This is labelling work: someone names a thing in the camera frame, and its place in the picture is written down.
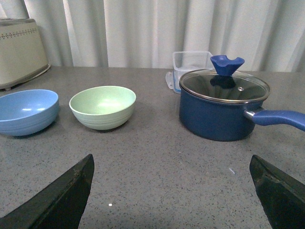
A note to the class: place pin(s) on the clear plastic container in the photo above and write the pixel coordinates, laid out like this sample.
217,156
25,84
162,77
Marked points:
186,61

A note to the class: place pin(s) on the light green bowl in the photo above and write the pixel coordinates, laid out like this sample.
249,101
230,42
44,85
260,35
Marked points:
103,107

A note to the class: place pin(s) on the glass lid blue knob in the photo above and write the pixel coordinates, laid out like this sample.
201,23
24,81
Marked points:
224,83

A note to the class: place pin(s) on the dark blue saucepan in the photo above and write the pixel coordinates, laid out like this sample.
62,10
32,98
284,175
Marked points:
230,122

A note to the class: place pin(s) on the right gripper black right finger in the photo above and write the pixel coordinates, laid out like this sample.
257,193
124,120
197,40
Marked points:
282,196

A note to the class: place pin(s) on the cream toaster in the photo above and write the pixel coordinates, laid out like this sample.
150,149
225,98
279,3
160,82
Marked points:
22,55

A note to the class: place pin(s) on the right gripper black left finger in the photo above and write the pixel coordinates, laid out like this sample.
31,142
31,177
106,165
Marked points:
58,206

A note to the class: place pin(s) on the light blue bowl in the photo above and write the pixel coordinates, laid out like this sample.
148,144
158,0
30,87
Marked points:
27,112

